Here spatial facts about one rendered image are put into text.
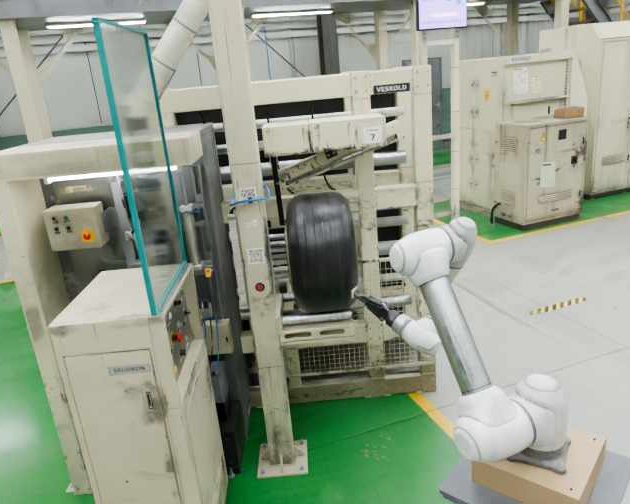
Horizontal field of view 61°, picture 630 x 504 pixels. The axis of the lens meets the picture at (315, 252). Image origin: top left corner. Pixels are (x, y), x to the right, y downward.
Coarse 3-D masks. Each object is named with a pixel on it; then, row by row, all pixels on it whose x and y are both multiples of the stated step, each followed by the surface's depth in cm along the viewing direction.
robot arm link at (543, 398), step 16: (528, 384) 171; (544, 384) 169; (528, 400) 168; (544, 400) 166; (560, 400) 167; (544, 416) 166; (560, 416) 167; (544, 432) 166; (560, 432) 169; (544, 448) 171
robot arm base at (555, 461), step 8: (568, 440) 181; (528, 448) 174; (560, 448) 172; (512, 456) 177; (520, 456) 176; (528, 456) 175; (536, 456) 173; (544, 456) 172; (552, 456) 172; (560, 456) 173; (528, 464) 174; (536, 464) 173; (544, 464) 172; (552, 464) 171; (560, 464) 171; (560, 472) 169
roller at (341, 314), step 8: (320, 312) 258; (328, 312) 257; (336, 312) 257; (344, 312) 256; (352, 312) 256; (288, 320) 256; (296, 320) 256; (304, 320) 256; (312, 320) 256; (320, 320) 256; (328, 320) 257
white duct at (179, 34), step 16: (192, 0) 243; (176, 16) 246; (192, 16) 245; (176, 32) 247; (192, 32) 249; (160, 48) 249; (176, 48) 250; (160, 64) 251; (176, 64) 256; (160, 80) 254
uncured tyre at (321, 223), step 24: (336, 192) 255; (288, 216) 244; (312, 216) 239; (336, 216) 238; (288, 240) 239; (312, 240) 234; (336, 240) 234; (312, 264) 234; (336, 264) 234; (312, 288) 238; (336, 288) 239; (312, 312) 256
